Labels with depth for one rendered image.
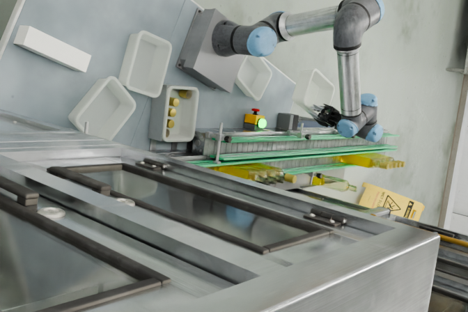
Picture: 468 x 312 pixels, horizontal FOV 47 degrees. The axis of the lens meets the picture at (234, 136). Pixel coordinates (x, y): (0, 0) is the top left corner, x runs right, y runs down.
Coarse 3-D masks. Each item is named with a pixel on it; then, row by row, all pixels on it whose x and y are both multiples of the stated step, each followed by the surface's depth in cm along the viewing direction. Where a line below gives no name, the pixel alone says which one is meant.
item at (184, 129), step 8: (168, 88) 210; (176, 88) 212; (184, 88) 215; (192, 88) 219; (168, 96) 209; (176, 96) 222; (192, 96) 223; (168, 104) 210; (184, 104) 226; (192, 104) 223; (176, 112) 224; (184, 112) 226; (192, 112) 223; (176, 120) 225; (184, 120) 226; (192, 120) 223; (168, 128) 222; (176, 128) 226; (184, 128) 226; (192, 128) 223; (168, 136) 218; (176, 136) 221; (184, 136) 224; (192, 136) 224
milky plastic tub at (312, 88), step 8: (304, 72) 236; (312, 72) 232; (320, 72) 237; (304, 80) 234; (312, 80) 246; (320, 80) 243; (328, 80) 243; (296, 88) 236; (304, 88) 233; (312, 88) 247; (320, 88) 252; (328, 88) 249; (296, 96) 234; (304, 96) 230; (312, 96) 248; (320, 96) 251; (328, 96) 249; (304, 104) 231; (312, 104) 249; (320, 104) 249; (328, 104) 247
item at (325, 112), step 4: (324, 104) 229; (324, 108) 229; (328, 108) 228; (332, 108) 225; (320, 112) 229; (324, 112) 229; (328, 112) 228; (332, 112) 225; (336, 112) 228; (320, 116) 227; (324, 116) 226; (328, 116) 225; (332, 116) 226; (336, 116) 225; (340, 116) 222; (320, 120) 229; (324, 120) 226; (328, 120) 226; (332, 120) 225; (336, 120) 225; (328, 124) 228; (332, 124) 229; (336, 124) 230
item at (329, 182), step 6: (312, 180) 294; (318, 180) 291; (324, 180) 289; (330, 180) 287; (336, 180) 284; (342, 180) 284; (324, 186) 289; (330, 186) 287; (336, 186) 284; (342, 186) 282; (348, 186) 282; (354, 186) 280
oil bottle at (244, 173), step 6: (216, 168) 231; (222, 168) 228; (228, 168) 226; (234, 168) 224; (240, 168) 225; (246, 168) 226; (234, 174) 224; (240, 174) 222; (246, 174) 220; (252, 174) 219; (258, 174) 221; (252, 180) 219
